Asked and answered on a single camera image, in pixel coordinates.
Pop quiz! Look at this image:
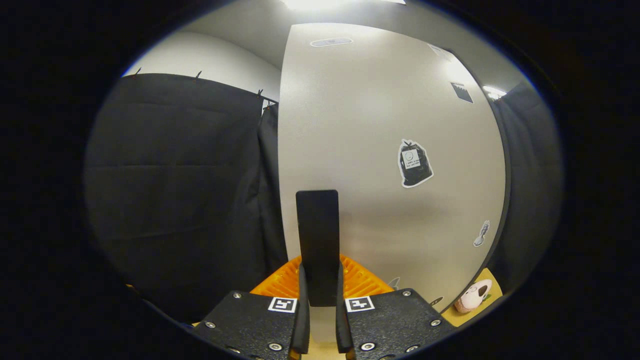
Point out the black backdrop cloth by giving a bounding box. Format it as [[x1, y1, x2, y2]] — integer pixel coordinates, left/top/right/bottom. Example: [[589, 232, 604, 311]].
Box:
[[84, 73, 565, 323]]

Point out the pink plush toy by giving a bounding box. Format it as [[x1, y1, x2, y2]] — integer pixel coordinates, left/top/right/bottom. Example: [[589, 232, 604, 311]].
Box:
[[454, 279, 494, 315]]

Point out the large ceiling light panel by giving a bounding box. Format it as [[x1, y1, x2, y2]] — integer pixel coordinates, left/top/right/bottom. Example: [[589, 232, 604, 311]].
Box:
[[282, 0, 407, 11]]

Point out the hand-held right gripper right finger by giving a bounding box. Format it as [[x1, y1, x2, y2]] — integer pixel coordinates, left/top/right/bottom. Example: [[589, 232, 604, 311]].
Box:
[[335, 255, 457, 360]]

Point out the black cabinet door handle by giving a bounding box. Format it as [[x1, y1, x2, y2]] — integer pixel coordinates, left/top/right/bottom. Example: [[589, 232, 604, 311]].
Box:
[[295, 189, 341, 307]]

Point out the grey cabinet door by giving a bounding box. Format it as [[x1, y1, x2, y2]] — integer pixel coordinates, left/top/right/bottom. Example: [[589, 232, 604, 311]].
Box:
[[277, 22, 507, 346]]

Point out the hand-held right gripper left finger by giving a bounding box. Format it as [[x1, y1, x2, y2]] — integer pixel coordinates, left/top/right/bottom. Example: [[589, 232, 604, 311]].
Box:
[[192, 256, 311, 360]]

